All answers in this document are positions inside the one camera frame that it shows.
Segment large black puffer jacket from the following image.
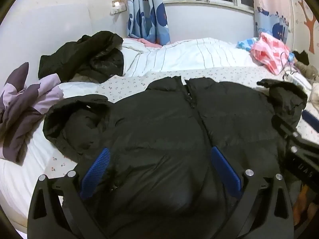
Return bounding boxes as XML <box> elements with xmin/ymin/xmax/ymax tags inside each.
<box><xmin>43</xmin><ymin>77</ymin><xmax>307</xmax><ymax>238</ymax></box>

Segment beige plush toy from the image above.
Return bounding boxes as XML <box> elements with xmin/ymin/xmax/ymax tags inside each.
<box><xmin>294</xmin><ymin>61</ymin><xmax>319</xmax><ymax>82</ymax></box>

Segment cherry print bed sheet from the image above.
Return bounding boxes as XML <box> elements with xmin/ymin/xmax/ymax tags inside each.
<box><xmin>44</xmin><ymin>65</ymin><xmax>319</xmax><ymax>180</ymax></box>

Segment pink checkered cloth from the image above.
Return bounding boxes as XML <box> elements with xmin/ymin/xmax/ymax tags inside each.
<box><xmin>250</xmin><ymin>32</ymin><xmax>294</xmax><ymax>75</ymax></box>

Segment purple lilac folded jacket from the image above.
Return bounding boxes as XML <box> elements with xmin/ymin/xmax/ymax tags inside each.
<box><xmin>1</xmin><ymin>62</ymin><xmax>63</xmax><ymax>163</ymax></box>

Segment light blue patterned cloth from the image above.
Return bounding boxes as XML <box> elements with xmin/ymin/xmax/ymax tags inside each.
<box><xmin>236</xmin><ymin>37</ymin><xmax>258</xmax><ymax>52</ymax></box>

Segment crumpled black jacket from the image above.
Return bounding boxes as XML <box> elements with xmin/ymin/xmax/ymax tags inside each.
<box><xmin>38</xmin><ymin>31</ymin><xmax>124</xmax><ymax>83</ymax></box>

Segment blue pink cartoon curtain right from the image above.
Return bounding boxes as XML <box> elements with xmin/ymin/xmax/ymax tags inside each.
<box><xmin>254</xmin><ymin>0</ymin><xmax>292</xmax><ymax>44</ymax></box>

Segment blue pink cartoon curtain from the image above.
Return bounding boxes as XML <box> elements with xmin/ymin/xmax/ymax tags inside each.
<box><xmin>254</xmin><ymin>0</ymin><xmax>292</xmax><ymax>44</ymax></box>
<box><xmin>127</xmin><ymin>0</ymin><xmax>170</xmax><ymax>45</ymax></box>

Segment pink pillow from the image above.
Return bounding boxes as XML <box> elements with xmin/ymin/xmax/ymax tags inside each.
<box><xmin>137</xmin><ymin>38</ymin><xmax>162</xmax><ymax>48</ymax></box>

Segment white striped duvet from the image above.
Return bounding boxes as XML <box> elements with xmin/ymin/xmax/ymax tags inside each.
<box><xmin>120</xmin><ymin>38</ymin><xmax>257</xmax><ymax>77</ymax></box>

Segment grey padded headboard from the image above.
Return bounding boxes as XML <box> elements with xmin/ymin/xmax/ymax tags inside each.
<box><xmin>1</xmin><ymin>4</ymin><xmax>93</xmax><ymax>86</ymax></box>

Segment blue pink cartoon curtain left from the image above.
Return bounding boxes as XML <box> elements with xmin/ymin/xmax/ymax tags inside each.
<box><xmin>127</xmin><ymin>0</ymin><xmax>170</xmax><ymax>45</ymax></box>

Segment white power strip with cable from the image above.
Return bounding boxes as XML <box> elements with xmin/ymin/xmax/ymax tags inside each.
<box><xmin>280</xmin><ymin>52</ymin><xmax>312</xmax><ymax>92</ymax></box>

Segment orange tree wall decal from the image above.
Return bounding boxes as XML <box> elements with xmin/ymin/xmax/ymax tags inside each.
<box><xmin>298</xmin><ymin>0</ymin><xmax>316</xmax><ymax>54</ymax></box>

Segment white wall socket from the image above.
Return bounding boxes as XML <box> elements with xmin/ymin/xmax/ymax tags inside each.
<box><xmin>111</xmin><ymin>0</ymin><xmax>127</xmax><ymax>15</ymax></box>

